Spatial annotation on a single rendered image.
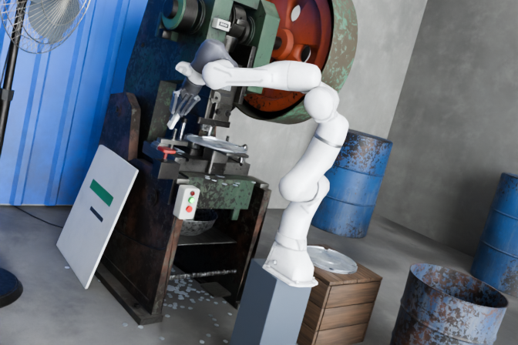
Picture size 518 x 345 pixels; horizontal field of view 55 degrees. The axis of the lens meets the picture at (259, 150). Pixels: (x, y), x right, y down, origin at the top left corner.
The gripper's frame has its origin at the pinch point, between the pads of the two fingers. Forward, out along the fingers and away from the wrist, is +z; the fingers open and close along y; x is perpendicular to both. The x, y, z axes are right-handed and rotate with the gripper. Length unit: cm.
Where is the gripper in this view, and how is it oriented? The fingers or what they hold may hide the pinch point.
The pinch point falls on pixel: (173, 120)
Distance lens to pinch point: 207.7
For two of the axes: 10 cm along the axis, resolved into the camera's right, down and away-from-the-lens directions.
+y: 7.2, 0.7, 6.9
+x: -4.9, -6.5, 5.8
